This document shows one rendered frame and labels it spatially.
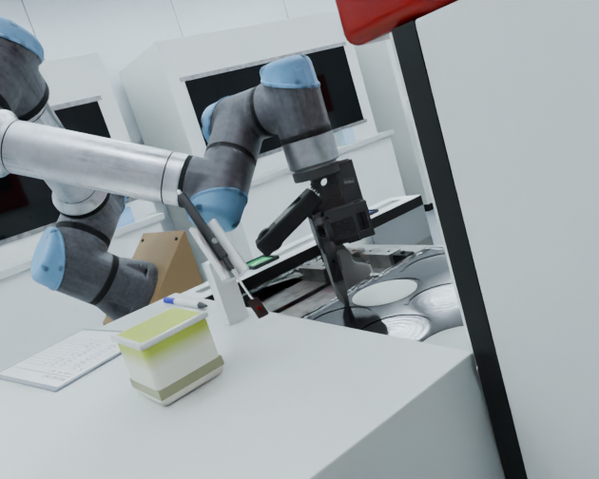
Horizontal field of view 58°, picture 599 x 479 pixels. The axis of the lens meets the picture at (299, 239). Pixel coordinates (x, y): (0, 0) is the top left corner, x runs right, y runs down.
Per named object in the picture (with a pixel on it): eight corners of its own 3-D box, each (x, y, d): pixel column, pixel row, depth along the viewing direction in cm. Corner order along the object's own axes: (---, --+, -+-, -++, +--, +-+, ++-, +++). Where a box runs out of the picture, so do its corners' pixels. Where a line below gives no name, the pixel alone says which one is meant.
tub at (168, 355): (229, 371, 55) (207, 309, 53) (164, 411, 50) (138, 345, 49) (194, 360, 61) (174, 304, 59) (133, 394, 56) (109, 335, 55)
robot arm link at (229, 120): (184, 151, 79) (241, 132, 73) (204, 93, 84) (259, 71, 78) (221, 181, 85) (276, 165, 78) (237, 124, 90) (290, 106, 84)
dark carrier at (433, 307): (637, 257, 69) (637, 252, 69) (476, 392, 51) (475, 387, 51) (430, 252, 97) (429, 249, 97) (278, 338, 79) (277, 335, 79)
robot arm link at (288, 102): (273, 68, 81) (320, 49, 76) (295, 140, 83) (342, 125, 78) (241, 72, 75) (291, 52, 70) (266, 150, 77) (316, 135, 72)
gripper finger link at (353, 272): (381, 300, 80) (364, 241, 78) (342, 314, 79) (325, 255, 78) (376, 295, 83) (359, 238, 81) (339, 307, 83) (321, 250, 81)
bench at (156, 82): (422, 225, 491) (362, -3, 451) (261, 310, 394) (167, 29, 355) (346, 228, 579) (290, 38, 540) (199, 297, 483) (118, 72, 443)
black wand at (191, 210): (172, 195, 70) (173, 189, 69) (182, 192, 70) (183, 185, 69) (258, 320, 63) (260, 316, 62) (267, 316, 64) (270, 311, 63)
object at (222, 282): (267, 317, 67) (233, 216, 65) (241, 332, 65) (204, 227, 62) (242, 313, 72) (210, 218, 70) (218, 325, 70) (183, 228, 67)
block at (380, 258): (404, 261, 101) (400, 246, 101) (392, 269, 99) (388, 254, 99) (375, 260, 108) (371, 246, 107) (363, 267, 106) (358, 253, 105)
